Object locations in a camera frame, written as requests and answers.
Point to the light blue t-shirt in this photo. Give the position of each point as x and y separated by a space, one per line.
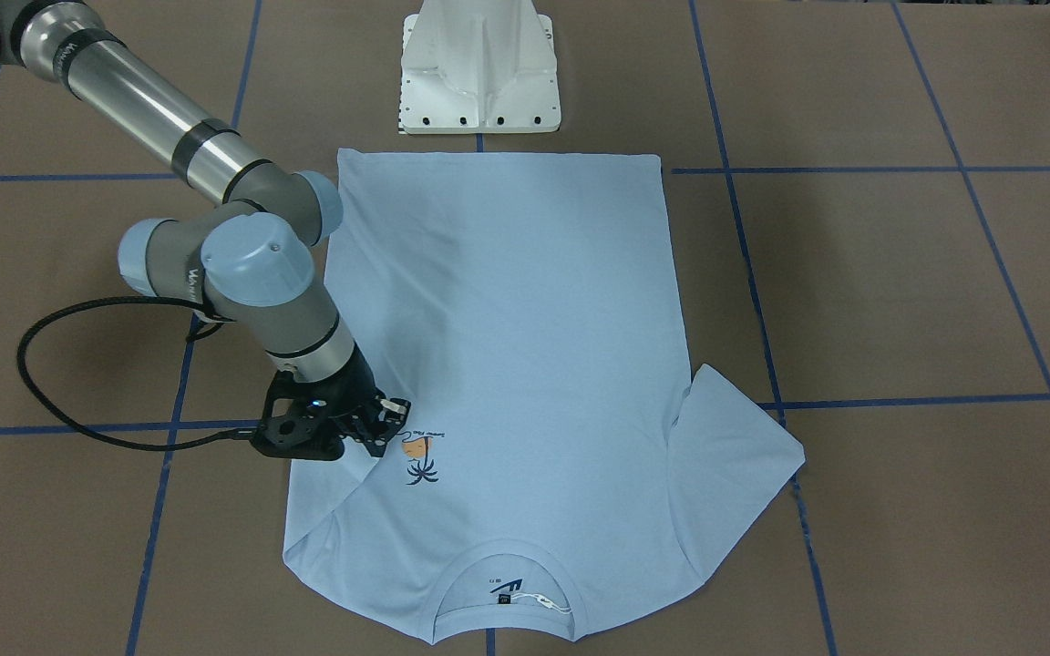
564 468

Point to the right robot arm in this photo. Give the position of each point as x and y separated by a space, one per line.
248 260

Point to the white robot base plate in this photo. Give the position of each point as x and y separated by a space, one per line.
478 67

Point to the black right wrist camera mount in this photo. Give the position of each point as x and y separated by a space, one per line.
297 420

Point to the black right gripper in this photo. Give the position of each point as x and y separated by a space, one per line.
354 384

